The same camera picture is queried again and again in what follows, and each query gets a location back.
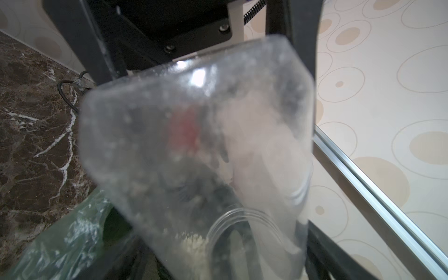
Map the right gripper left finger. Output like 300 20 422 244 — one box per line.
76 234 147 280

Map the black toaster power cable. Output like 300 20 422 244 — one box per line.
56 69 92 114

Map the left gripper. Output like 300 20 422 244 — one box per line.
42 0 323 84

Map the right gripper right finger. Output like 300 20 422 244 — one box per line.
305 222 376 280

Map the red-lid oatmeal jar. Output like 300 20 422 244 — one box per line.
79 35 315 280

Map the horizontal aluminium rail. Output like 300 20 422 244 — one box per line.
313 126 448 280

